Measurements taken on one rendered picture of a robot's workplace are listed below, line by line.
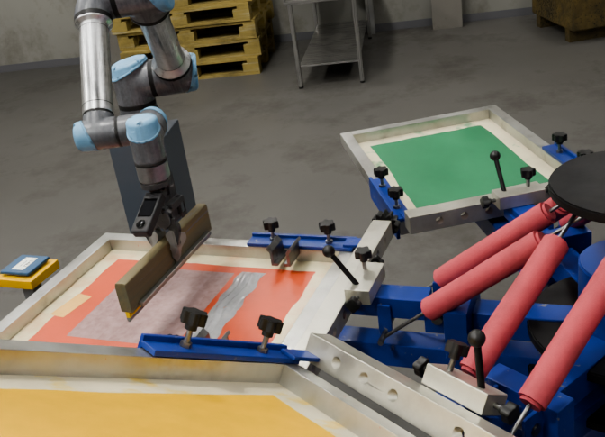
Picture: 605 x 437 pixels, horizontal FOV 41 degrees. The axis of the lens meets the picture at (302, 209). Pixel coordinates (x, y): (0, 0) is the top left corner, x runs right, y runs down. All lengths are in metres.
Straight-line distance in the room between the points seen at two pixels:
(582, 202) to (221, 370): 0.70
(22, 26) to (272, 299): 7.95
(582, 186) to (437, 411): 0.54
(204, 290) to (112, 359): 0.91
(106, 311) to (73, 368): 0.94
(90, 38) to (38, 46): 7.60
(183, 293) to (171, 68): 0.70
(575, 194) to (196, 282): 1.04
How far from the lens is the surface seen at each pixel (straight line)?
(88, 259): 2.34
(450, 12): 8.54
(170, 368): 1.26
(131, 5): 2.15
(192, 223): 2.06
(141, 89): 2.51
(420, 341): 1.84
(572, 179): 1.60
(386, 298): 1.77
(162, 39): 2.31
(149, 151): 1.87
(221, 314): 1.97
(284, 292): 2.02
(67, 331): 2.08
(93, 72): 2.06
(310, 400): 1.36
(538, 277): 1.50
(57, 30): 9.56
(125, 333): 2.00
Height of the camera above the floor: 1.97
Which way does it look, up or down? 25 degrees down
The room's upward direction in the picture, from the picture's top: 9 degrees counter-clockwise
